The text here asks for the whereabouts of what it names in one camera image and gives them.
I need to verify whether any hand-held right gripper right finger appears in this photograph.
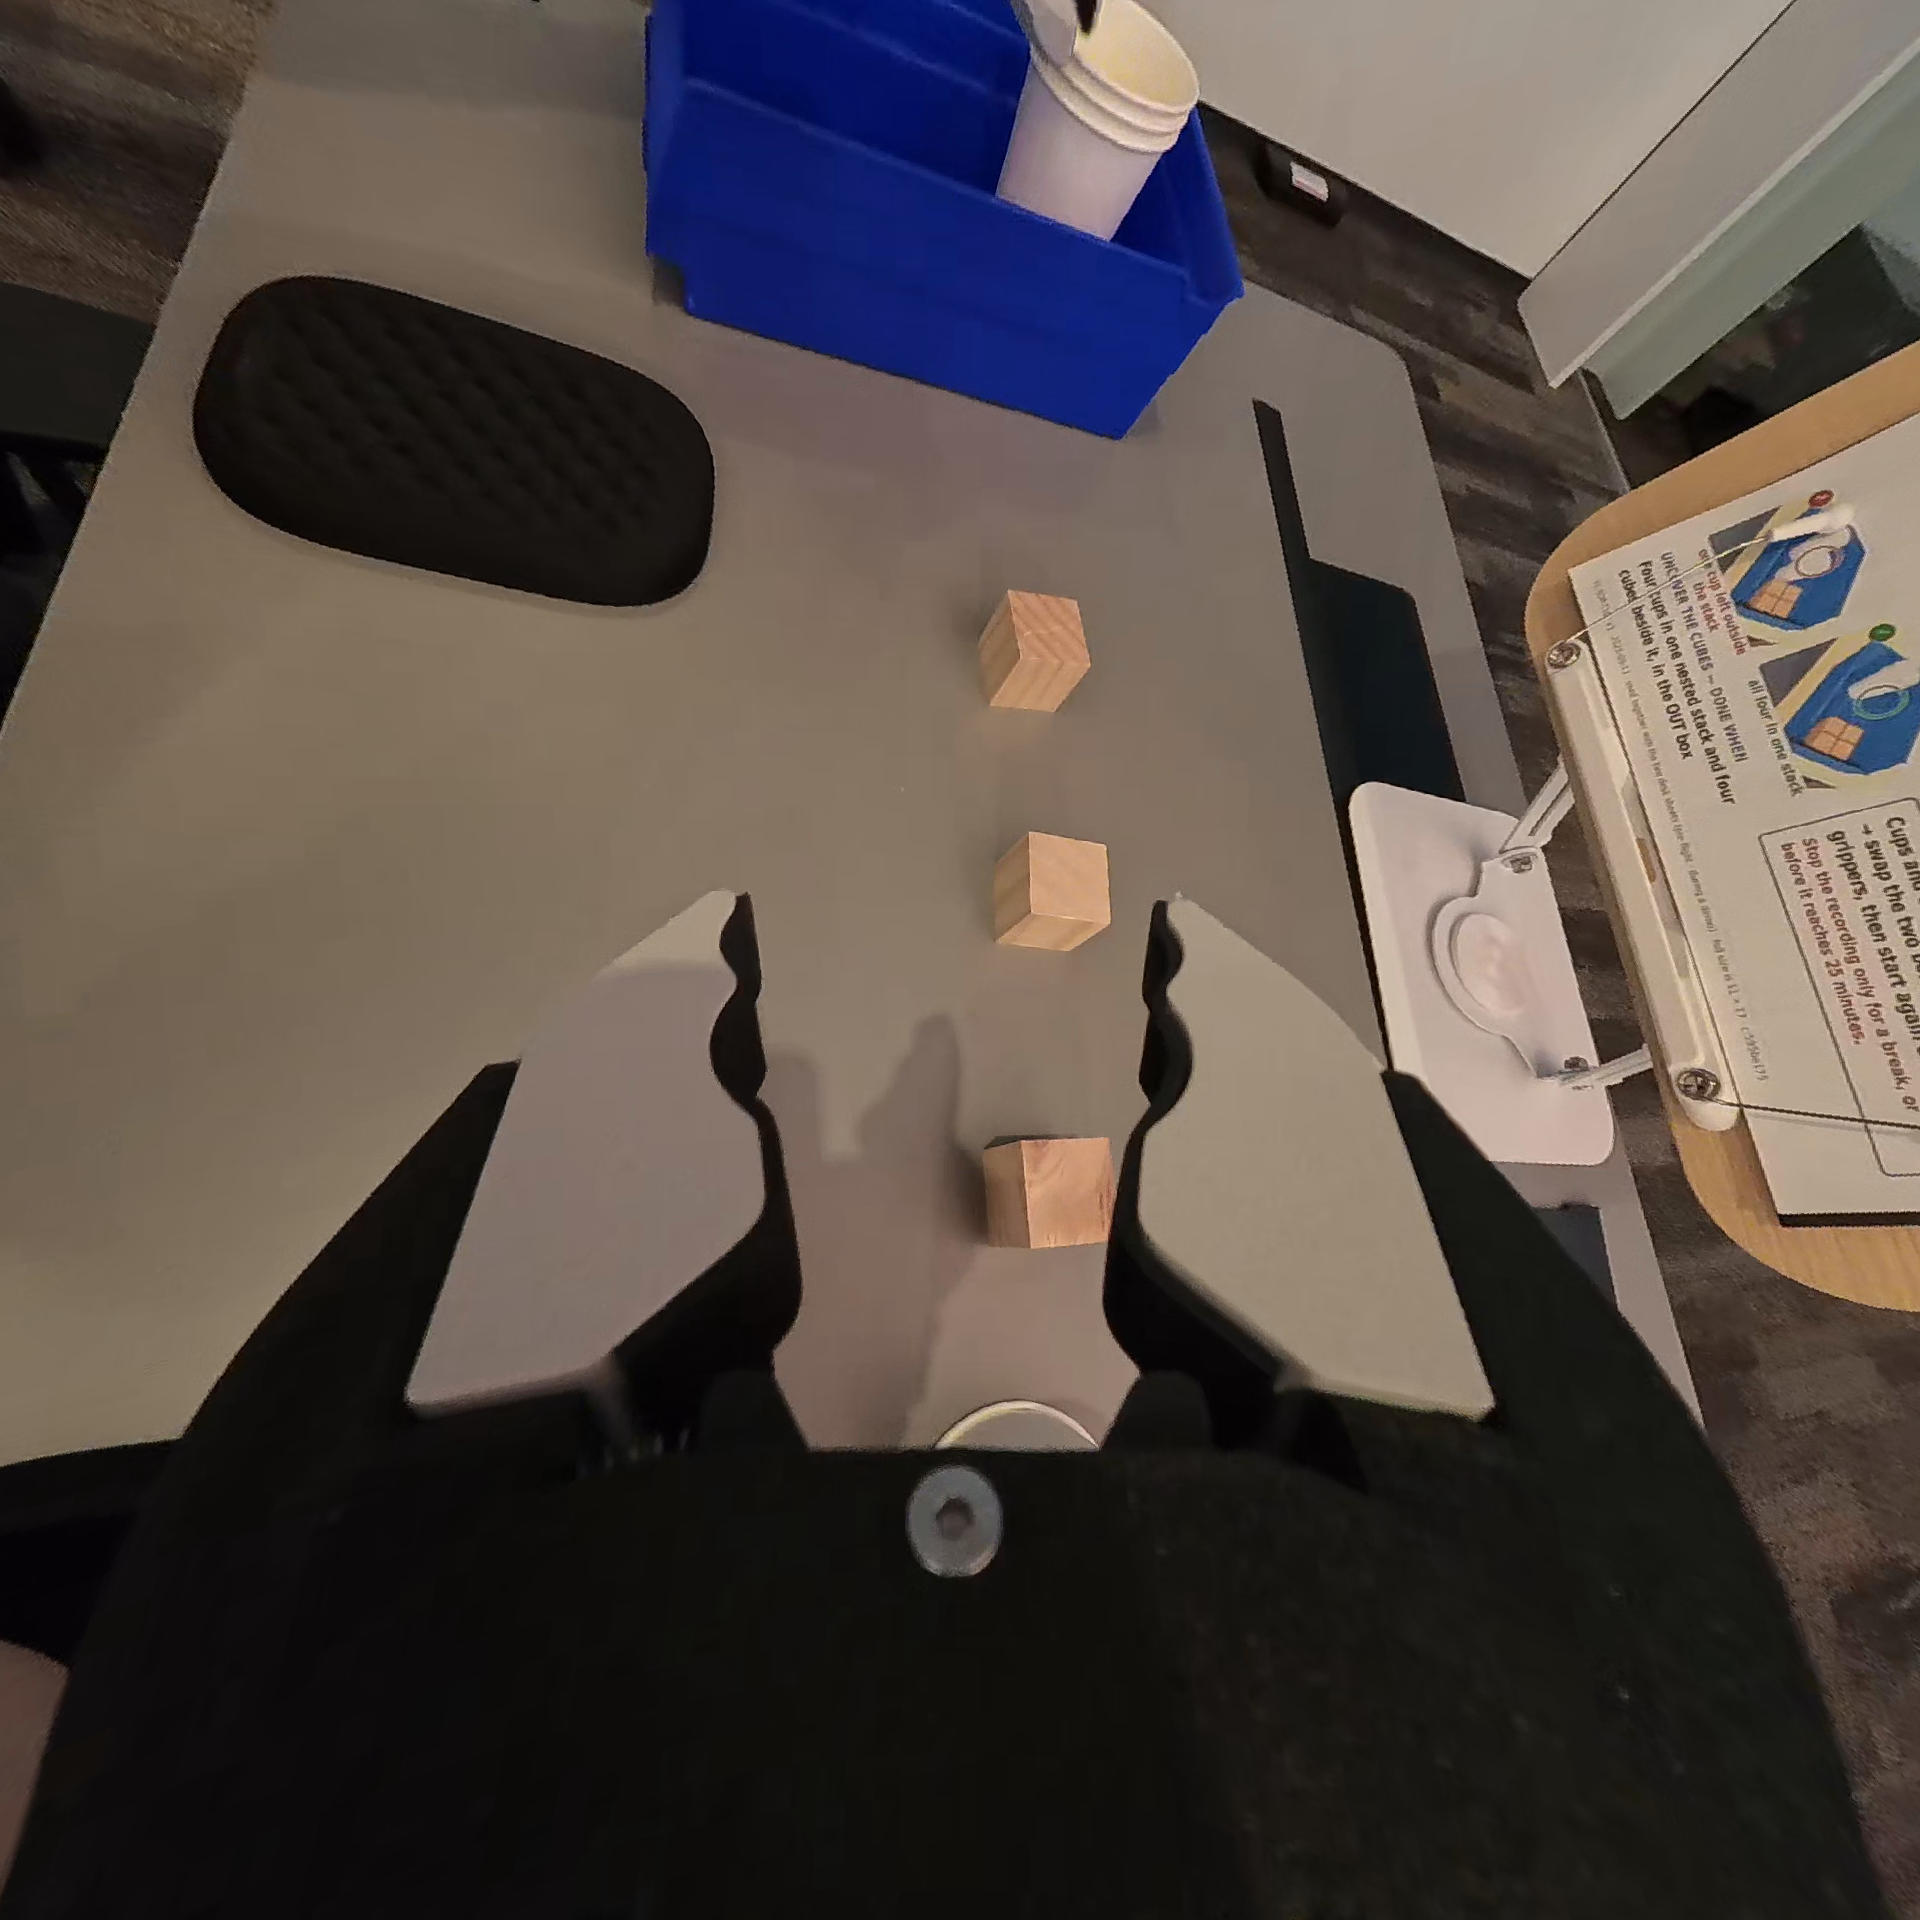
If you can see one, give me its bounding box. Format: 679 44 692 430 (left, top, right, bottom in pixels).
1105 895 1497 1422

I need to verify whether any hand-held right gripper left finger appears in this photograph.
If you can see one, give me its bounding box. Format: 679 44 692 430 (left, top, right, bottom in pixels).
408 892 806 1430

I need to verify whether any blue plastic bin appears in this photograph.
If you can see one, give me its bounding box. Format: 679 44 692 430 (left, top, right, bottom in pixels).
644 0 1247 441

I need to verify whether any wooden cube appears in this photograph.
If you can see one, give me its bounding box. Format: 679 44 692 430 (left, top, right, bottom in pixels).
983 1135 1118 1249
976 588 1092 716
991 830 1112 952

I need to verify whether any black power adapter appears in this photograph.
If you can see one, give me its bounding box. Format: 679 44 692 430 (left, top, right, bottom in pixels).
1257 140 1349 231

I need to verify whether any white stand base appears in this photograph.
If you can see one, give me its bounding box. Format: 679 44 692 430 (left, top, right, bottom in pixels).
1348 779 1616 1166

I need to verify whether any dark desk panel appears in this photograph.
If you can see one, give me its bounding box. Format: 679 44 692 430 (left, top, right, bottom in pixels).
1251 397 1467 820

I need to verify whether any printed instruction sheet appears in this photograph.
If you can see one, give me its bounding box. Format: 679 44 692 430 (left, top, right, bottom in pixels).
1566 381 1920 1227

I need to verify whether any white cabinet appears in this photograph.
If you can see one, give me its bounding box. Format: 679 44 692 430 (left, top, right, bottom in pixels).
1515 0 1920 425

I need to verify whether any black padded wrist rest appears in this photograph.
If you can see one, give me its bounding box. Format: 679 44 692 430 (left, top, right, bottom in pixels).
193 273 718 609

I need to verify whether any round wooden table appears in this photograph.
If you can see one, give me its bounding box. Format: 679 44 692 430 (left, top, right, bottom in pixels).
1523 337 1920 1321

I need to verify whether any black chair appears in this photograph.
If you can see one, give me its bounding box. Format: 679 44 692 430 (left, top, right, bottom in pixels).
0 277 158 720

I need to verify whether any white sheet holder frame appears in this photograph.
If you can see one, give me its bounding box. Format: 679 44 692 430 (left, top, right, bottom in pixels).
1476 636 1730 1131

